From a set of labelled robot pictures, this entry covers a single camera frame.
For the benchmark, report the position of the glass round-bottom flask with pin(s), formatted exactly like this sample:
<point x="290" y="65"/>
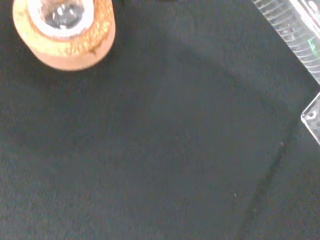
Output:
<point x="62" y="17"/>

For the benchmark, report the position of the black bench cloth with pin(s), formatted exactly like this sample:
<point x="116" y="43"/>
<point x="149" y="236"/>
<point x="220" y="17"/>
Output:
<point x="150" y="150"/>

